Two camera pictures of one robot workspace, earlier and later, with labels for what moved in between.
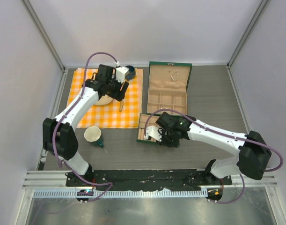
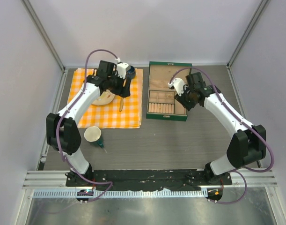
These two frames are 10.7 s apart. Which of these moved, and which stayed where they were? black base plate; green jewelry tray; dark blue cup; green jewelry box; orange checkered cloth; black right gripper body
Moved: black right gripper body; green jewelry tray
Stayed: dark blue cup; black base plate; orange checkered cloth; green jewelry box
